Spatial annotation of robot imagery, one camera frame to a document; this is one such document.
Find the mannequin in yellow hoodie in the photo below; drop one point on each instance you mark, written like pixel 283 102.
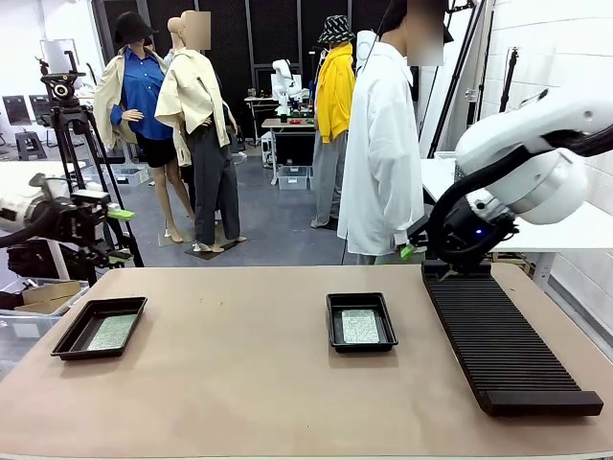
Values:
pixel 335 96

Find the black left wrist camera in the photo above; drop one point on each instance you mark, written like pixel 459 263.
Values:
pixel 90 196

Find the black brimmed hat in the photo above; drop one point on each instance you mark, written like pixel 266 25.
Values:
pixel 130 29

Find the black slotted board rack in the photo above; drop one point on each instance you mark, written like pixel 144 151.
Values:
pixel 503 354

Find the mannequin in blue shirt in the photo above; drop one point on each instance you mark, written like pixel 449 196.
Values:
pixel 141 96

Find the clear plastic bin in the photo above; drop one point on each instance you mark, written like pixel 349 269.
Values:
pixel 24 335

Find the patterned bucket hat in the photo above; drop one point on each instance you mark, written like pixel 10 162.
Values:
pixel 336 31

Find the black camera tripod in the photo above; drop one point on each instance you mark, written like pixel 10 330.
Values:
pixel 61 89

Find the black light stand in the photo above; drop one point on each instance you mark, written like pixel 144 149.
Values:
pixel 460 72
pixel 508 81

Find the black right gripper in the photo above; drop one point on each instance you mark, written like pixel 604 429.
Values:
pixel 460 235

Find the black ESD tray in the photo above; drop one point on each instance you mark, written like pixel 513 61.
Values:
pixel 69 344
pixel 335 330

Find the black mannequin base plate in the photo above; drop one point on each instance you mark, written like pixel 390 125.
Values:
pixel 211 251

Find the white-sleeved forearm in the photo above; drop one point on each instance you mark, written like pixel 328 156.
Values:
pixel 407 211

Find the black step stool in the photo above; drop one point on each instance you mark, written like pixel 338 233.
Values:
pixel 29 146

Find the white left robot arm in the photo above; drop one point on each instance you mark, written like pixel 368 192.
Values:
pixel 14 206

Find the black bag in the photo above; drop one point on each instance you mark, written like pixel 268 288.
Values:
pixel 33 261

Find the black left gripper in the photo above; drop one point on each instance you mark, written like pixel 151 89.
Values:
pixel 76 225

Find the small white background robot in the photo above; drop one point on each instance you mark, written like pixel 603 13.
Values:
pixel 283 81

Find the white table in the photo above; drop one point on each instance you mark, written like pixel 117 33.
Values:
pixel 19 172
pixel 574 235

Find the person in white shirt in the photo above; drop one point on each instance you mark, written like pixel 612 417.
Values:
pixel 378 144

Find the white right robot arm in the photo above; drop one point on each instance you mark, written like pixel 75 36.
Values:
pixel 527 134

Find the mannequin in beige jacket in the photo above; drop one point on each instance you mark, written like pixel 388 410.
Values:
pixel 191 96

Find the brown cardboard box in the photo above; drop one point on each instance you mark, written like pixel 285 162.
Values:
pixel 48 292

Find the clear floor storage bin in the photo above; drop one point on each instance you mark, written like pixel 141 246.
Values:
pixel 292 178

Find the background work desk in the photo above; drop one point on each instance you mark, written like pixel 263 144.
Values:
pixel 287 123

